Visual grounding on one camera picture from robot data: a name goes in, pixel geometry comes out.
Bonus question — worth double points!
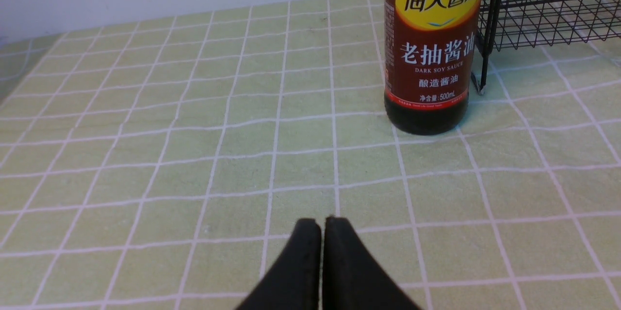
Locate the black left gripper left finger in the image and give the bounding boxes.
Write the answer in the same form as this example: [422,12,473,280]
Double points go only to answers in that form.
[237,218,322,310]

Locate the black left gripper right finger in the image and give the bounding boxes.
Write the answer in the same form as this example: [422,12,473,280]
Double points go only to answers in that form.
[323,216,421,310]

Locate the dark soy sauce bottle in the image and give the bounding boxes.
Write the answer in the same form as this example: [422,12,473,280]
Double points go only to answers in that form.
[384,0,481,135]

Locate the green checkered tablecloth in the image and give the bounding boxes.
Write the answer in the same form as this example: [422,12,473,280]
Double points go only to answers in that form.
[0,0,621,310]

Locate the black wire mesh shelf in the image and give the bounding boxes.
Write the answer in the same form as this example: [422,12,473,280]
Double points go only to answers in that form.
[471,0,621,95]

